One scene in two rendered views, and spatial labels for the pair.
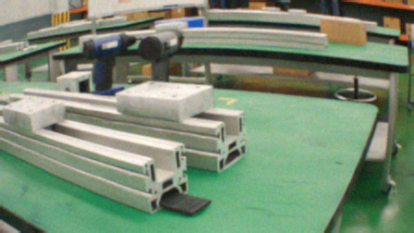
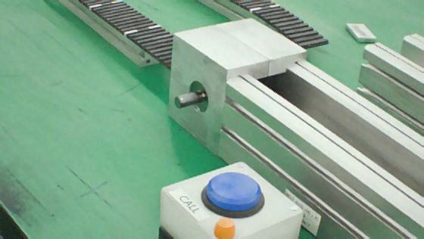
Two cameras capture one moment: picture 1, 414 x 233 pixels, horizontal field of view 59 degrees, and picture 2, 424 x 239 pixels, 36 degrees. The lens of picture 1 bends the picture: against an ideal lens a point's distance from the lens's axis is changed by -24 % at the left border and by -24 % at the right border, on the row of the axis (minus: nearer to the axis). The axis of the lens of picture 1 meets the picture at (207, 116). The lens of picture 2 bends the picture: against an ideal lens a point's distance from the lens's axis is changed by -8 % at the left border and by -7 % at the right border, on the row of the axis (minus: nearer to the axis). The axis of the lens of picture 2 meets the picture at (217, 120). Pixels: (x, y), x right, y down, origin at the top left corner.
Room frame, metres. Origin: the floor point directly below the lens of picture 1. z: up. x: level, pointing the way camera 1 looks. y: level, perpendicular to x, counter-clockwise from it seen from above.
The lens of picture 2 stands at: (0.51, 0.60, 1.16)
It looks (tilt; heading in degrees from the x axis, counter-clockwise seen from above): 31 degrees down; 17
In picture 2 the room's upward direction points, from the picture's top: 6 degrees clockwise
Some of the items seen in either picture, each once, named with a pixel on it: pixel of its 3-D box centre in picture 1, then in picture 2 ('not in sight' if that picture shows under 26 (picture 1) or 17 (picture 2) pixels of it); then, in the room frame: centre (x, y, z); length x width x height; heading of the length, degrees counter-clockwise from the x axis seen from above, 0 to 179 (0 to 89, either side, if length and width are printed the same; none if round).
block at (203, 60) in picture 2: not in sight; (226, 85); (1.10, 0.77, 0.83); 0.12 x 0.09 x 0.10; 146
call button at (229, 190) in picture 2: not in sight; (233, 195); (0.91, 0.70, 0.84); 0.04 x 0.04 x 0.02
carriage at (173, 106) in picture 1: (163, 106); not in sight; (0.88, 0.08, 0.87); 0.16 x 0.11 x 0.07; 56
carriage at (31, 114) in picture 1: (32, 117); not in sight; (0.86, 0.40, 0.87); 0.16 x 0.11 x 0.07; 56
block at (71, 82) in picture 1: (72, 89); not in sight; (1.35, 0.43, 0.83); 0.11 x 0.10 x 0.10; 152
